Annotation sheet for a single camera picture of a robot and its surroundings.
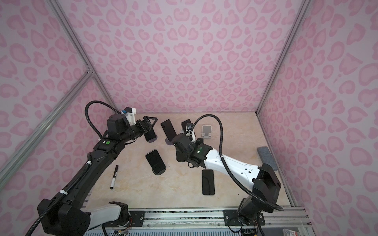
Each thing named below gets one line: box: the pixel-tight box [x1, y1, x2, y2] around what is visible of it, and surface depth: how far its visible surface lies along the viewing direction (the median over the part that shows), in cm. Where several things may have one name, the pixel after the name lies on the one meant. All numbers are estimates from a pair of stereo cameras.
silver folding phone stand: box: [201, 124, 213, 139], surface depth 105 cm
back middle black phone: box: [160, 118, 177, 142], surface depth 98 cm
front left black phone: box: [145, 149, 166, 176], surface depth 83 cm
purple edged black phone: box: [201, 169, 216, 196], surface depth 87 cm
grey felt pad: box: [257, 146, 278, 172], surface depth 95 cm
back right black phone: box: [181, 118, 192, 133], surface depth 99 cm
